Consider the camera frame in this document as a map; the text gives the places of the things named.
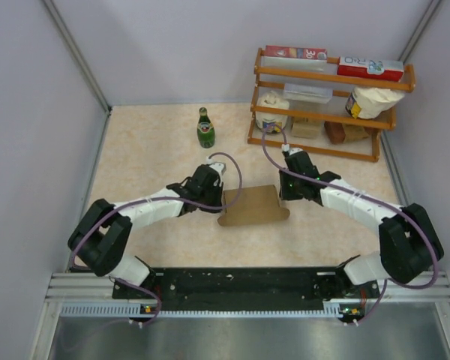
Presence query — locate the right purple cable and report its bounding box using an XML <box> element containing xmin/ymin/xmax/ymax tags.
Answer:
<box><xmin>261</xmin><ymin>124</ymin><xmax>440</xmax><ymax>326</ymax></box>

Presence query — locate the right aluminium frame post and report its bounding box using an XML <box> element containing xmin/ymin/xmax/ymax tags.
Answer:
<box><xmin>398</xmin><ymin>0</ymin><xmax>444</xmax><ymax>64</ymax></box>

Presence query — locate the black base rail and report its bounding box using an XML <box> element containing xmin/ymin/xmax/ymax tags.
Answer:
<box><xmin>112</xmin><ymin>266</ymin><xmax>380</xmax><ymax>311</ymax></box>

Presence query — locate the large white bag right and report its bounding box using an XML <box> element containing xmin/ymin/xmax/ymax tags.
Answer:
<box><xmin>345</xmin><ymin>86</ymin><xmax>406</xmax><ymax>119</ymax></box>

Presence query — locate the grey cable duct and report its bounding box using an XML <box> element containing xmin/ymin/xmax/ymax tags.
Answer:
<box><xmin>61</xmin><ymin>301</ymin><xmax>361</xmax><ymax>319</ymax></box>

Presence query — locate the red foil box left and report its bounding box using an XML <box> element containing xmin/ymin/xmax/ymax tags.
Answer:
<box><xmin>264</xmin><ymin>45</ymin><xmax>328</xmax><ymax>62</ymax></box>

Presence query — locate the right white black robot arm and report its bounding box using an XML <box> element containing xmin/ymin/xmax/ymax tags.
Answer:
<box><xmin>279</xmin><ymin>145</ymin><xmax>444</xmax><ymax>297</ymax></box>

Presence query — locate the white bag left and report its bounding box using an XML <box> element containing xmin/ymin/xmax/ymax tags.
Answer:
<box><xmin>256</xmin><ymin>91</ymin><xmax>290</xmax><ymax>134</ymax></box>

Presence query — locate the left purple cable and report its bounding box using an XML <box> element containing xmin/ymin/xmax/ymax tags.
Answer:
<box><xmin>69</xmin><ymin>151</ymin><xmax>244</xmax><ymax>326</ymax></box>

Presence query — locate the clear plastic container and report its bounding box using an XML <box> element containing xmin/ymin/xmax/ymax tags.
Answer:
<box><xmin>283</xmin><ymin>83</ymin><xmax>333</xmax><ymax>104</ymax></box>

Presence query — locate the brown brick block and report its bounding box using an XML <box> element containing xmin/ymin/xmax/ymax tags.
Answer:
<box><xmin>324</xmin><ymin>121</ymin><xmax>346</xmax><ymax>145</ymax></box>

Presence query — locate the green glass bottle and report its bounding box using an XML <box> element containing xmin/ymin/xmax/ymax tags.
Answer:
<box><xmin>196</xmin><ymin>107</ymin><xmax>215</xmax><ymax>149</ymax></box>

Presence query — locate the tan cardboard block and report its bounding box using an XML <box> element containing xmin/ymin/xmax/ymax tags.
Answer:
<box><xmin>291</xmin><ymin>117</ymin><xmax>323</xmax><ymax>139</ymax></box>

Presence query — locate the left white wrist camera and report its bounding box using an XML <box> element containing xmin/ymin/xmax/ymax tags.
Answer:
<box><xmin>205</xmin><ymin>156</ymin><xmax>227</xmax><ymax>177</ymax></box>

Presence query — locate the crumpled brown paper bag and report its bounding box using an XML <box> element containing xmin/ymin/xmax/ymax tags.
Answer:
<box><xmin>343</xmin><ymin>124</ymin><xmax>370</xmax><ymax>143</ymax></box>

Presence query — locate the brown cardboard box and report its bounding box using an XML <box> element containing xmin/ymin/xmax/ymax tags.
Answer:
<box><xmin>217</xmin><ymin>184</ymin><xmax>290</xmax><ymax>227</ymax></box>

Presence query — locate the wooden shelf rack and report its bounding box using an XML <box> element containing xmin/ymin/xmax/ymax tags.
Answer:
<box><xmin>247</xmin><ymin>48</ymin><xmax>416</xmax><ymax>163</ymax></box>

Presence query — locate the aluminium corner frame post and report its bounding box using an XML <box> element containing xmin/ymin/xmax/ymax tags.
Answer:
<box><xmin>40</xmin><ymin>0</ymin><xmax>112</xmax><ymax>115</ymax></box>

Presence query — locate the red white box right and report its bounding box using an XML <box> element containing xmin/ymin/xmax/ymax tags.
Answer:
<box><xmin>337</xmin><ymin>56</ymin><xmax>404</xmax><ymax>82</ymax></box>

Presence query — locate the purple cable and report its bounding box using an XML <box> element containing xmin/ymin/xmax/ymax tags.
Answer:
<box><xmin>69</xmin><ymin>151</ymin><xmax>244</xmax><ymax>326</ymax></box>
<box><xmin>261</xmin><ymin>124</ymin><xmax>440</xmax><ymax>326</ymax></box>

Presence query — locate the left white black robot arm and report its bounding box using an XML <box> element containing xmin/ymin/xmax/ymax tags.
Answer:
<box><xmin>67</xmin><ymin>162</ymin><xmax>226</xmax><ymax>298</ymax></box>

